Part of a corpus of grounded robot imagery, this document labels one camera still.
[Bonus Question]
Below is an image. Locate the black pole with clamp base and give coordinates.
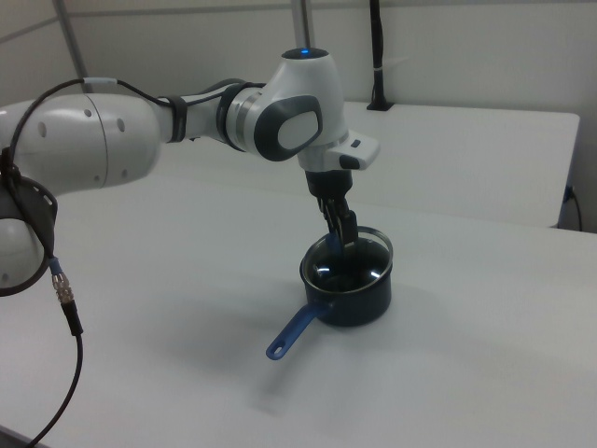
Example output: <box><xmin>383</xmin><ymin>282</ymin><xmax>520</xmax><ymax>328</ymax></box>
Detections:
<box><xmin>366</xmin><ymin>0</ymin><xmax>396</xmax><ymax>112</ymax></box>

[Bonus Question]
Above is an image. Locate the grey slanted frame post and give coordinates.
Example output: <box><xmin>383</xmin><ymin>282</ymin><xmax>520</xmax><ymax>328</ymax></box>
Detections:
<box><xmin>54</xmin><ymin>0</ymin><xmax>90</xmax><ymax>80</ymax></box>

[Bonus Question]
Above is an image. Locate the black cable with blue plug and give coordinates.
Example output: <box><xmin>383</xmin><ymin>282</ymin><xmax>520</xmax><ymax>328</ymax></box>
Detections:
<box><xmin>564</xmin><ymin>185</ymin><xmax>585</xmax><ymax>232</ymax></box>

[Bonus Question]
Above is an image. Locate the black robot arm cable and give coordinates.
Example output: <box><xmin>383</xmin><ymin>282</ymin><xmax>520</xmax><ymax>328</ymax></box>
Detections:
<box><xmin>0</xmin><ymin>77</ymin><xmax>267</xmax><ymax>448</ymax></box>

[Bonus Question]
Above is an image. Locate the glass lid with blue knob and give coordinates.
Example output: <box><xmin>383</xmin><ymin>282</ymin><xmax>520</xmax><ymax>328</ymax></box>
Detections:
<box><xmin>301</xmin><ymin>225</ymin><xmax>396</xmax><ymax>295</ymax></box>

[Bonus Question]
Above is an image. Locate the grey metal round pole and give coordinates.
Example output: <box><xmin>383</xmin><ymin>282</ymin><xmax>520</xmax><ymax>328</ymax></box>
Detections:
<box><xmin>291</xmin><ymin>0</ymin><xmax>312</xmax><ymax>51</ymax></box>

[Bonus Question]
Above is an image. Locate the dark saucepan with blue handle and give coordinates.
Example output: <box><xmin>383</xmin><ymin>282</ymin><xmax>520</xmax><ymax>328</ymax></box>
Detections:
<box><xmin>265</xmin><ymin>232</ymin><xmax>396</xmax><ymax>363</ymax></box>

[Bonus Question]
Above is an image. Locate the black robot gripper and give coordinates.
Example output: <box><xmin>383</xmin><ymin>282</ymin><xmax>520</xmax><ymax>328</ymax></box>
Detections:
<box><xmin>305</xmin><ymin>168</ymin><xmax>358</xmax><ymax>247</ymax></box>

